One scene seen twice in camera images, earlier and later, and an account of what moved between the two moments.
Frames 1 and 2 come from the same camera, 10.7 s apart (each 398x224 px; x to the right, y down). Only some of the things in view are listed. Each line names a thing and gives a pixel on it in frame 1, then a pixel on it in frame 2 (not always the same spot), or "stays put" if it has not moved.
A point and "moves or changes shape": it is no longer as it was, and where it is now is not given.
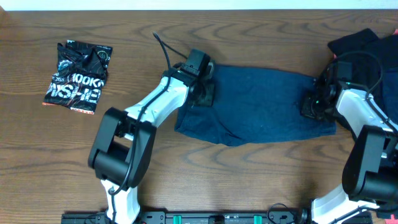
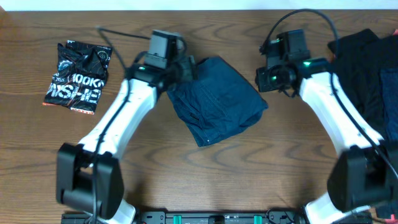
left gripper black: [209, 99] -> [189, 68]
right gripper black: [305, 109] -> [262, 84]
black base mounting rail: [192, 216] stays put
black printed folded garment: [80, 76] stays put
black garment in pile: [370, 56] stays put
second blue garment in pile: [390, 93] stays put
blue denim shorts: [253, 105] moves or changes shape
